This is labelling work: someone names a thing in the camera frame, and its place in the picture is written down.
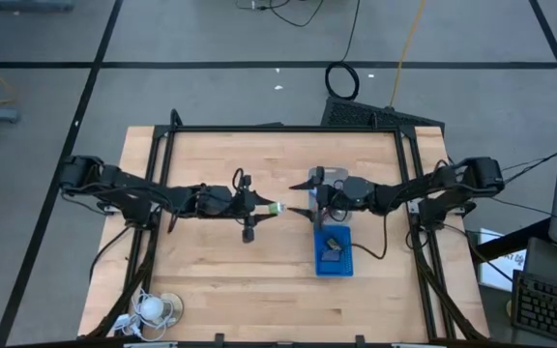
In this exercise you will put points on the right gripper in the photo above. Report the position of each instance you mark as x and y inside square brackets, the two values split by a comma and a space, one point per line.
[329, 195]

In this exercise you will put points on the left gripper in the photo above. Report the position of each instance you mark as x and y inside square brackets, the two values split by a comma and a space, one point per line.
[244, 203]

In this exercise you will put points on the green white USB charger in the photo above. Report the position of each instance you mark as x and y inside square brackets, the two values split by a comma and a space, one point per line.
[274, 208]

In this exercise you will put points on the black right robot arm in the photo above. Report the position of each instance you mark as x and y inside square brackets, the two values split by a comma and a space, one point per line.
[428, 188]

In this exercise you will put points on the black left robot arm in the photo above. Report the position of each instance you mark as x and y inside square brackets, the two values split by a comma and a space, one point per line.
[138, 191]

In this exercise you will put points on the white plastic tray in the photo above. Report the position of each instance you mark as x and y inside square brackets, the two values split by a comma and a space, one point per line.
[335, 172]

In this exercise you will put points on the black small device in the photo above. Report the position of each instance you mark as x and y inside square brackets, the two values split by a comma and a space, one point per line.
[335, 243]

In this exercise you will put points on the blue plastic basket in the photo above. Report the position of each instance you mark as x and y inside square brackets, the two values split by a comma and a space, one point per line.
[343, 268]

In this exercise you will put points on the black perforated case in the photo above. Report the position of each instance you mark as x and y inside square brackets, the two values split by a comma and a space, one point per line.
[356, 113]

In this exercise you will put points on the brass round disc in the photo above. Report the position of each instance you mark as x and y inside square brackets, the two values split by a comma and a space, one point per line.
[176, 307]

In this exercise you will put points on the white round lamp bulb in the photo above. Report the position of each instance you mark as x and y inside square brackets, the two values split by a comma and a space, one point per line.
[153, 308]

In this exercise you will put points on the white paper sheet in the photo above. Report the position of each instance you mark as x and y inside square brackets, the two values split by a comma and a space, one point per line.
[501, 270]

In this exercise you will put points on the black desk bar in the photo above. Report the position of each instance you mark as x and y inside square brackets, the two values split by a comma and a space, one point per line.
[510, 241]

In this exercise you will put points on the black keyboard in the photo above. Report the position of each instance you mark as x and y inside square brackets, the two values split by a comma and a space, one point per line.
[549, 309]

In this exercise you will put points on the black aluminium table frame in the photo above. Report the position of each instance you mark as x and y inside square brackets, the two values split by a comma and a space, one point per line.
[283, 129]

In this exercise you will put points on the black table edge bracket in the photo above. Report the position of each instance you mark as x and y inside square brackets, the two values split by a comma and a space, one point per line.
[360, 340]
[219, 339]

